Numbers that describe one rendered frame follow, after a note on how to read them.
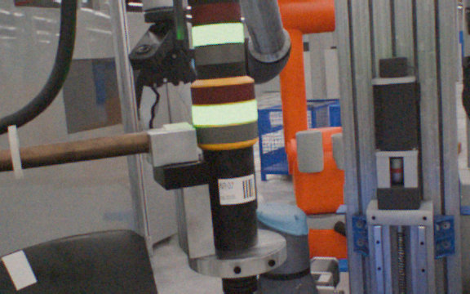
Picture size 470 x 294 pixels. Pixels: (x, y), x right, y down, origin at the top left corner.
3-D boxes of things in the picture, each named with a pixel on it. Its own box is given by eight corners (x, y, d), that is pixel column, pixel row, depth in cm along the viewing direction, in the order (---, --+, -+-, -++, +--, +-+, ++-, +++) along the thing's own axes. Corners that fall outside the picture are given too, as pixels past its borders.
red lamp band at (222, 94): (201, 106, 36) (200, 86, 35) (184, 104, 40) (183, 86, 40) (265, 100, 37) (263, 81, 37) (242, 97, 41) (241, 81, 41)
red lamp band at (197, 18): (199, 24, 36) (197, 3, 35) (186, 28, 39) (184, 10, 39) (249, 20, 37) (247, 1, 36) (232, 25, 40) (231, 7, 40)
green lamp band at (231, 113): (203, 126, 36) (201, 108, 36) (186, 122, 40) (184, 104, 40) (267, 119, 37) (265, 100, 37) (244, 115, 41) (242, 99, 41)
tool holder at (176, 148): (173, 293, 35) (156, 136, 34) (151, 259, 42) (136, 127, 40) (304, 265, 38) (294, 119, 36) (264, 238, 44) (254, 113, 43)
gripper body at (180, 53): (203, 82, 99) (197, 12, 97) (186, 85, 91) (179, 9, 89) (163, 86, 101) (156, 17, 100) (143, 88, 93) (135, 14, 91)
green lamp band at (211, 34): (201, 44, 36) (199, 24, 36) (188, 47, 39) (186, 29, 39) (250, 41, 37) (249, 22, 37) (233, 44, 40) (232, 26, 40)
